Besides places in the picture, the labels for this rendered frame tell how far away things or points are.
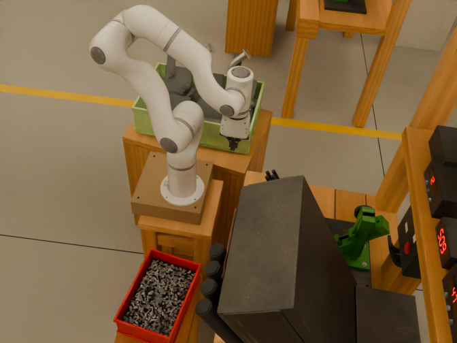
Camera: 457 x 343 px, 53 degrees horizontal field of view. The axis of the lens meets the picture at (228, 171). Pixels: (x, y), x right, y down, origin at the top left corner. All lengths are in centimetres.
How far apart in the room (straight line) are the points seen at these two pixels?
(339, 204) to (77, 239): 169
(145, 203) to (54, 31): 324
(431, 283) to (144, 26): 106
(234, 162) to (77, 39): 282
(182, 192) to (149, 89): 51
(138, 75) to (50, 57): 302
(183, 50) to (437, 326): 101
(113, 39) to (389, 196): 129
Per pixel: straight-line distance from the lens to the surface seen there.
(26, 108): 403
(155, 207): 194
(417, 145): 148
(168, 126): 162
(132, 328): 170
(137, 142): 242
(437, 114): 179
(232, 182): 234
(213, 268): 104
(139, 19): 147
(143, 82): 161
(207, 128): 229
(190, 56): 145
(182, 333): 179
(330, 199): 211
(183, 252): 262
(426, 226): 127
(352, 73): 454
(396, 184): 203
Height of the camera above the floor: 245
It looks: 47 degrees down
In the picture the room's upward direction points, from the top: 5 degrees clockwise
